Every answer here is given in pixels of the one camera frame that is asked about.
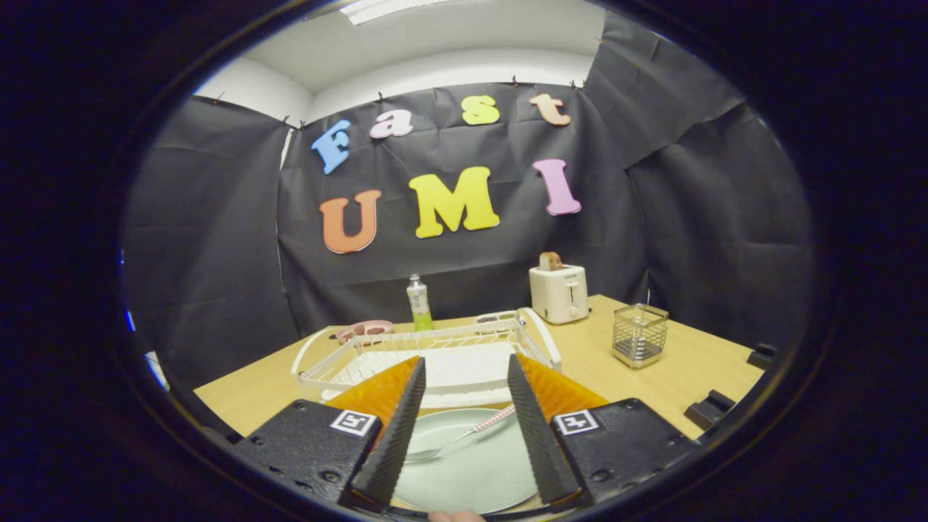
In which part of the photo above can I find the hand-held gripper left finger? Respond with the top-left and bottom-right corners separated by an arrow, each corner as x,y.
236,355 -> 428,512

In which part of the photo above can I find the white toaster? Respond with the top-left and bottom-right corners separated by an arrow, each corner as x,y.
529,264 -> 589,325

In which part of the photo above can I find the light green plate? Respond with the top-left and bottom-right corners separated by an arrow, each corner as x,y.
391,408 -> 541,515

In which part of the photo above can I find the pink handled metal spoon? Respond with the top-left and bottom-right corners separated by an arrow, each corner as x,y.
405,405 -> 517,463

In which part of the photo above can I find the white wire dish rack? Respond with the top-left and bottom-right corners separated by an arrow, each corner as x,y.
291,307 -> 563,409

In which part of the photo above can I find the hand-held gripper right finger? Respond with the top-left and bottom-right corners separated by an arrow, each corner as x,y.
506,353 -> 700,508

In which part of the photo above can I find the metal wire basket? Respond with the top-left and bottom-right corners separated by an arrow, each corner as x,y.
611,304 -> 669,370

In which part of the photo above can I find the ceiling light panel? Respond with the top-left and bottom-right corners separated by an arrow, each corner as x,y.
341,0 -> 450,26

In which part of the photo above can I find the green drink bottle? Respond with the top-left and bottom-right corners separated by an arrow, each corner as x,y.
406,273 -> 434,332

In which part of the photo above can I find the pink plate with food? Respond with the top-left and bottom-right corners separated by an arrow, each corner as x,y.
335,320 -> 394,344

